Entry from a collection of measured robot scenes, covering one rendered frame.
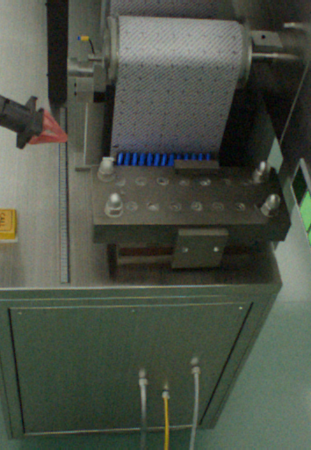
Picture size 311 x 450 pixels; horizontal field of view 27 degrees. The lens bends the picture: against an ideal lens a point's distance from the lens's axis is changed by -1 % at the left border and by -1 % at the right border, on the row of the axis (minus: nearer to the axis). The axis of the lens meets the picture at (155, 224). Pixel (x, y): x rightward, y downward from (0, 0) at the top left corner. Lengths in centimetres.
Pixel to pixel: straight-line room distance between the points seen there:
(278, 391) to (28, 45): 139
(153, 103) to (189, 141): 13
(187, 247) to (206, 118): 27
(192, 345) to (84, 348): 26
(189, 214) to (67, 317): 36
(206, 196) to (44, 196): 38
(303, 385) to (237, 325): 86
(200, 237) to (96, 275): 23
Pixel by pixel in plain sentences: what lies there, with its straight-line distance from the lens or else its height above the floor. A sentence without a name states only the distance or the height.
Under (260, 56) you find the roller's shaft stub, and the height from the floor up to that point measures 126.
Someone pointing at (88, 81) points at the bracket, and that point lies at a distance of 138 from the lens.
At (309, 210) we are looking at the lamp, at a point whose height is 119.
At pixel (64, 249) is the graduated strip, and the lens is 136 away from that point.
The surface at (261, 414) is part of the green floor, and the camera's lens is 224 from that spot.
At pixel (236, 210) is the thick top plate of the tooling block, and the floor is 103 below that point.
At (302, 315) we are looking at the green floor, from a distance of 248.
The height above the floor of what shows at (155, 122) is 112.
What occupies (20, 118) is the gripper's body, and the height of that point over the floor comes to 114.
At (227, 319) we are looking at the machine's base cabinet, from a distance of 148.
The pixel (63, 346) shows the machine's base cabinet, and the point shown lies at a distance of 152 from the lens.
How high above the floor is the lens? 198
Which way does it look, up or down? 50 degrees down
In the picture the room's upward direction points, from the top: 10 degrees clockwise
